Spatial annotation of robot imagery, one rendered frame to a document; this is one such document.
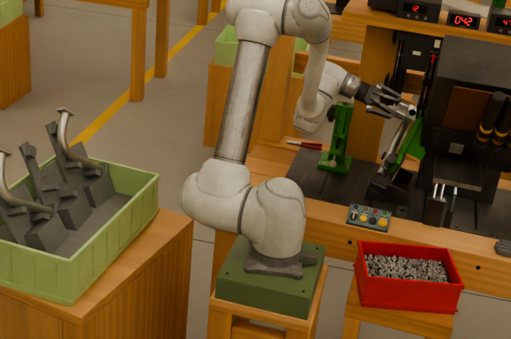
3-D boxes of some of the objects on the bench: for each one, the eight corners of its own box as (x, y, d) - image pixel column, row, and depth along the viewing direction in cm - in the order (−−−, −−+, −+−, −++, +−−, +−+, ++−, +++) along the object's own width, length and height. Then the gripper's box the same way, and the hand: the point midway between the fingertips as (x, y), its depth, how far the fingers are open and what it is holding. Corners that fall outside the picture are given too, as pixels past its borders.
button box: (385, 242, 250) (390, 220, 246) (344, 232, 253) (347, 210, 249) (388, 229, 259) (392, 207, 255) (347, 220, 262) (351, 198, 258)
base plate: (578, 261, 248) (579, 256, 247) (277, 194, 270) (277, 190, 269) (563, 205, 285) (565, 201, 284) (299, 151, 307) (300, 147, 306)
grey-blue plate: (449, 228, 257) (458, 194, 251) (444, 226, 257) (452, 193, 251) (450, 215, 265) (458, 182, 259) (445, 214, 265) (452, 182, 259)
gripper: (350, 103, 262) (408, 131, 260) (366, 68, 267) (424, 94, 265) (347, 109, 269) (403, 137, 267) (363, 75, 274) (419, 101, 272)
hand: (405, 112), depth 266 cm, fingers closed on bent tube, 3 cm apart
